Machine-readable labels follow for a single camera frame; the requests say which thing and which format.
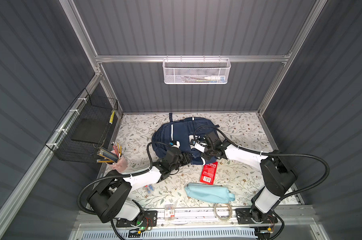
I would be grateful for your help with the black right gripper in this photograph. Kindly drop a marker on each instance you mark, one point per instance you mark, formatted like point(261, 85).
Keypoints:
point(205, 156)

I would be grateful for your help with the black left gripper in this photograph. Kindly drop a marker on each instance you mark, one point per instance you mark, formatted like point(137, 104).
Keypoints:
point(185, 158)

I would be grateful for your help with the red calculator package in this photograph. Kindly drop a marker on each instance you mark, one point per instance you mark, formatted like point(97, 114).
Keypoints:
point(209, 173)

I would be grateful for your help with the navy blue student backpack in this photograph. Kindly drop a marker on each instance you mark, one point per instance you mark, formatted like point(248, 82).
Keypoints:
point(183, 131)

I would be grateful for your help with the light teal pencil case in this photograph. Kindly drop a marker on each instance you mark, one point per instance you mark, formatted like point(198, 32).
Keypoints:
point(209, 193)

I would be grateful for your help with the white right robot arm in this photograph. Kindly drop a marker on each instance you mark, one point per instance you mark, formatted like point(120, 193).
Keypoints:
point(277, 175)

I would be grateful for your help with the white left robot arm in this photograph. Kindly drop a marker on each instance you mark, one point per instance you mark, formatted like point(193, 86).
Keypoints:
point(110, 197)

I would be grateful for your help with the small clear eraser box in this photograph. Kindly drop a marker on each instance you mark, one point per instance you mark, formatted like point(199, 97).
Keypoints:
point(169, 212)

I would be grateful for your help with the pink pencil cup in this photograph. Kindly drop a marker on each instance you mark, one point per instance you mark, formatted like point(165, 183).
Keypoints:
point(119, 166)

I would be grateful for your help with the clear tape roll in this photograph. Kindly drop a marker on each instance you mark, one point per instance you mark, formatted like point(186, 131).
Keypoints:
point(223, 212)

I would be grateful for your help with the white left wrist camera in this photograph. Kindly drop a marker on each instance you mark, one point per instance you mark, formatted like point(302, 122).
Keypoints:
point(174, 144)

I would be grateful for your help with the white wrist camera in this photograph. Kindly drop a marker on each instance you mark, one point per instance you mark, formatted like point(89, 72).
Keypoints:
point(197, 146)
point(174, 144)

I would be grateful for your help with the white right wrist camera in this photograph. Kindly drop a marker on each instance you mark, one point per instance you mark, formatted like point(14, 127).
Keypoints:
point(197, 146)

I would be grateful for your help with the white wire mesh basket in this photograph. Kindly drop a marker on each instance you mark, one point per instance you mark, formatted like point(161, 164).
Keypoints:
point(196, 71)

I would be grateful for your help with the black wire mesh basket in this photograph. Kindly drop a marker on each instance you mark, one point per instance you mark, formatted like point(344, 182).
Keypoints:
point(87, 128)

